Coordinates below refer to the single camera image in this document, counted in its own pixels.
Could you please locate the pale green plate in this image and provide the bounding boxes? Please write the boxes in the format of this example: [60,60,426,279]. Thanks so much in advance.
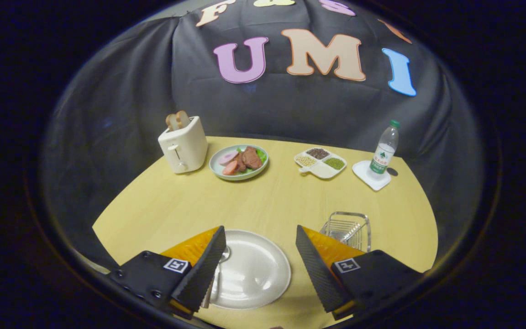
[209,144,269,181]

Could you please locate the green lettuce leaf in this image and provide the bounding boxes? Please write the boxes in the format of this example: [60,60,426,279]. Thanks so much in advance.
[237,147,267,173]

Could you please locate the white toaster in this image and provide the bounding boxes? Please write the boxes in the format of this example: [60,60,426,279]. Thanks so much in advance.
[158,116,209,175]

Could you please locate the brown meat slice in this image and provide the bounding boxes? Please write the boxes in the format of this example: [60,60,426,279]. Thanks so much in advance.
[243,146,263,170]

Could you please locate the wooden handled spoon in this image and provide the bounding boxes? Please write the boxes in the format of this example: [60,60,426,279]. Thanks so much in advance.
[200,245,231,309]

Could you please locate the white divided dish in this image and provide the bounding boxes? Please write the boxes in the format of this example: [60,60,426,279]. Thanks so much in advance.
[294,147,347,180]

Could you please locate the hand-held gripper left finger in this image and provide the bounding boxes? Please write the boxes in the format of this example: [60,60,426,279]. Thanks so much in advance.
[108,225,227,320]

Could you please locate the clear plastic water bottle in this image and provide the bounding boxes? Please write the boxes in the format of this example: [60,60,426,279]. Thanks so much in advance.
[369,120,400,180]

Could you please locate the white square coaster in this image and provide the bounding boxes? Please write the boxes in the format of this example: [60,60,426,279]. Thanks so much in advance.
[352,160,392,191]

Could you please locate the metal wire basket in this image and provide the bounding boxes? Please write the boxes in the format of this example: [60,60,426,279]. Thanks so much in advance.
[320,212,372,253]

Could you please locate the white round plate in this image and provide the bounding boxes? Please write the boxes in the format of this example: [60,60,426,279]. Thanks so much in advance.
[208,229,292,310]

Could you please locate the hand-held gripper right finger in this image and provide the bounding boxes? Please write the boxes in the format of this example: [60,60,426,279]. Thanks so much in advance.
[295,224,423,320]

